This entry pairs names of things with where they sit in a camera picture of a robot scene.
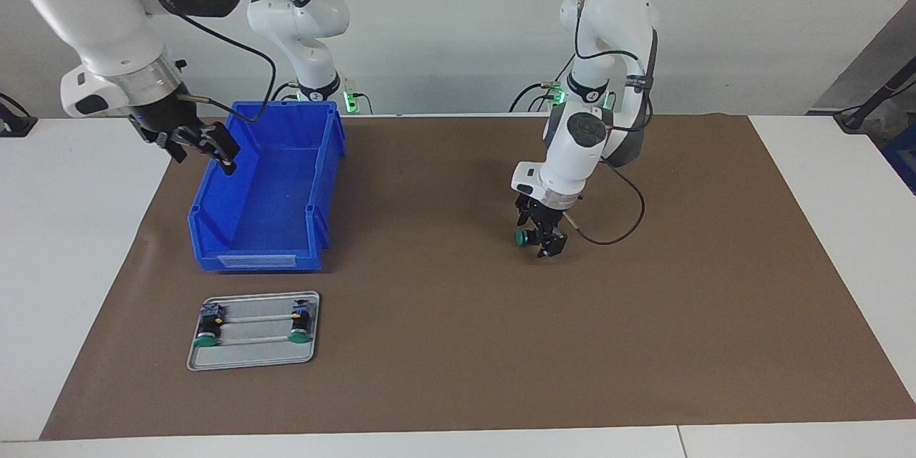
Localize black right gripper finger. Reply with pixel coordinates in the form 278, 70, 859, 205
153, 132, 189, 165
189, 122, 241, 177

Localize green button with clear block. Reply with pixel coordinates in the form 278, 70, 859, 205
193, 304, 226, 349

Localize blue plastic storage bin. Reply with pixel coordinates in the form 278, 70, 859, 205
187, 100, 347, 273

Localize brown table mat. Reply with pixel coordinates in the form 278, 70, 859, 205
39, 113, 916, 442

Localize silver metal tray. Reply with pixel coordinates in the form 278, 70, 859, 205
187, 291, 321, 371

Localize black stand pole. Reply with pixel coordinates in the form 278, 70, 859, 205
834, 57, 916, 133

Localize blue crate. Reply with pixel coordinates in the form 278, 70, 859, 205
882, 125, 916, 195

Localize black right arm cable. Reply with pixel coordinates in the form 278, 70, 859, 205
131, 0, 277, 124

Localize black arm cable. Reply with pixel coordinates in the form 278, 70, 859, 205
563, 0, 658, 246
131, 0, 277, 124

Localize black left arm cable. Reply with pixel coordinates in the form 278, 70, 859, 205
563, 0, 658, 246

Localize black left base cable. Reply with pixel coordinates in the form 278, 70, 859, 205
510, 54, 577, 114

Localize black clamp mount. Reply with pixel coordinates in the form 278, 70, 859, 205
0, 93, 38, 138

